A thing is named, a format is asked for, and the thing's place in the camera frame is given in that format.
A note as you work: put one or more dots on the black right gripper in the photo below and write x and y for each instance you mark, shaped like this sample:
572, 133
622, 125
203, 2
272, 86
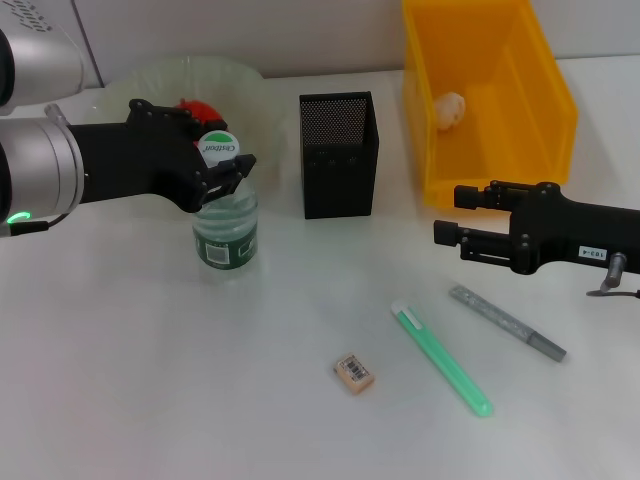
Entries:
575, 235

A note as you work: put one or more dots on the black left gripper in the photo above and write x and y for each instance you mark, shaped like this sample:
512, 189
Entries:
130, 160

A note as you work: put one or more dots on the clear green-label water bottle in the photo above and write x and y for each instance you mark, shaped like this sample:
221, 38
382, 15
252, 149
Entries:
225, 235

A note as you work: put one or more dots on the white paper ball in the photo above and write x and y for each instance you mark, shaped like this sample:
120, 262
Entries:
450, 111

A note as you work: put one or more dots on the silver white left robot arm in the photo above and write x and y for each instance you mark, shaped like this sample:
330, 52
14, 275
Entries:
35, 165

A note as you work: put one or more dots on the pale green glass fruit plate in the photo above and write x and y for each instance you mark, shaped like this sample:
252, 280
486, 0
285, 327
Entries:
255, 110

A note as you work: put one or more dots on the grey glitter pen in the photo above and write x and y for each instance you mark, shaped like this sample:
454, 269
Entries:
505, 322

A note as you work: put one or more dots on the black mesh pen holder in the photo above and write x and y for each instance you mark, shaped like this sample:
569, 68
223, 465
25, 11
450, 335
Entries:
340, 165

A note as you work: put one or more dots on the green pen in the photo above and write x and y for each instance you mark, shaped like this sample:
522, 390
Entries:
445, 360

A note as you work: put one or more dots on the beige eraser with barcode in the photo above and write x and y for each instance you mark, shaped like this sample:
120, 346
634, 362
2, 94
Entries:
354, 374

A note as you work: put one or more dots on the yellow plastic bin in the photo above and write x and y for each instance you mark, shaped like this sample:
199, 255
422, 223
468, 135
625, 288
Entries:
525, 115

